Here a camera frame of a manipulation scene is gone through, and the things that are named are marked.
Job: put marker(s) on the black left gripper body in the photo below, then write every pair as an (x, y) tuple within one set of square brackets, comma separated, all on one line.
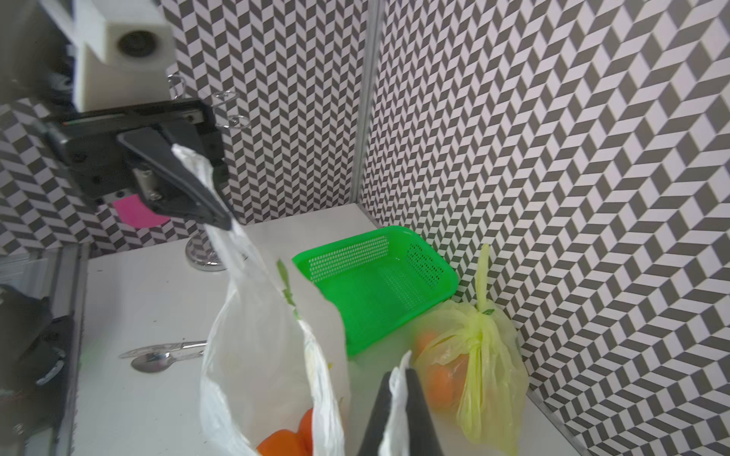
[(86, 146)]

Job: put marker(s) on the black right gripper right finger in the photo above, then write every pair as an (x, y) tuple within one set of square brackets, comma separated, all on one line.
[(422, 434)]

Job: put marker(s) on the orange fruit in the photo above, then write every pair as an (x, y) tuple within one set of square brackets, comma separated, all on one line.
[(305, 432), (283, 443)]

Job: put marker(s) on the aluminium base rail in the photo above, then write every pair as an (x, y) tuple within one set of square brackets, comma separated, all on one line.
[(42, 309)]

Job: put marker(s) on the yellow-green plastic bag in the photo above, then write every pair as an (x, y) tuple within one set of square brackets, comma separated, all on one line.
[(469, 362)]

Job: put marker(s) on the metal spoon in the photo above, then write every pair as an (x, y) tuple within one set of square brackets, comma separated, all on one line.
[(152, 363)]

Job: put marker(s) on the pink plastic cup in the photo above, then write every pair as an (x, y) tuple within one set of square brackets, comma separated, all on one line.
[(132, 212)]

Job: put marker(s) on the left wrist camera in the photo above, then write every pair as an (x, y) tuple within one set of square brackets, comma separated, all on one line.
[(123, 50)]

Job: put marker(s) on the metal knife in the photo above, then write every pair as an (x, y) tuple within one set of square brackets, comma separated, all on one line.
[(164, 348)]

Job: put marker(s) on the white printed plastic bag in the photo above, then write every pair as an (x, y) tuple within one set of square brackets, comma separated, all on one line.
[(263, 368)]

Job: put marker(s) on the green plastic basket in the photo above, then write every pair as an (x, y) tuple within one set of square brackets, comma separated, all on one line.
[(378, 281)]

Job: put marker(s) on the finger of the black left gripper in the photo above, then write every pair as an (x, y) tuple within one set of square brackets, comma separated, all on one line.
[(175, 178)]

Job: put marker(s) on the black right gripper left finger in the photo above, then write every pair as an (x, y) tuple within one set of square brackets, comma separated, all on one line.
[(378, 420)]

